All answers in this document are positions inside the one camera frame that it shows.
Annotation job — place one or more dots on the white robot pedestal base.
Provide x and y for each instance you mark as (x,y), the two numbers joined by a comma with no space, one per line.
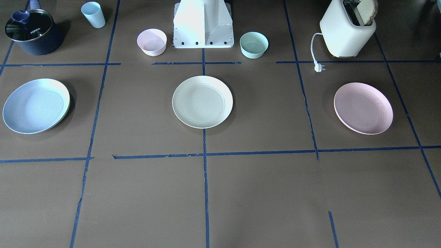
(202,24)

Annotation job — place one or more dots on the pink bowl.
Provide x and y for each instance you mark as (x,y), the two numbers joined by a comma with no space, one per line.
(152,42)

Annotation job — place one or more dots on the cream plate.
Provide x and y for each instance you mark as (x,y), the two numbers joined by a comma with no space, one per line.
(202,102)

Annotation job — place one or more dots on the light blue cup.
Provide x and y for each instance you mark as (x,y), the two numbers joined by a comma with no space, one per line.
(93,13)

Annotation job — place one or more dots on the green bowl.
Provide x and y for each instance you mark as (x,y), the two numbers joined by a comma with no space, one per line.
(253,44)

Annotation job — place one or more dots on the pink plate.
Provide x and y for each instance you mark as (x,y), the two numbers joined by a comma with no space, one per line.
(363,108)

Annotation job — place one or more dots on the cream toaster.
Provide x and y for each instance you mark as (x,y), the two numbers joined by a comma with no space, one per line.
(343,30)

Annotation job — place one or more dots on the green plate under blue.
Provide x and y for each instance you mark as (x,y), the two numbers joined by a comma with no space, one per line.
(55,108)

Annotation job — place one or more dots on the bread slice in toaster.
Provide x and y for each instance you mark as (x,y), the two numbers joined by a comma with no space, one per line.
(367,10)

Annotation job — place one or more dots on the dark blue pot with lid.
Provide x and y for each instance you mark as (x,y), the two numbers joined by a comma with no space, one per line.
(34,30)

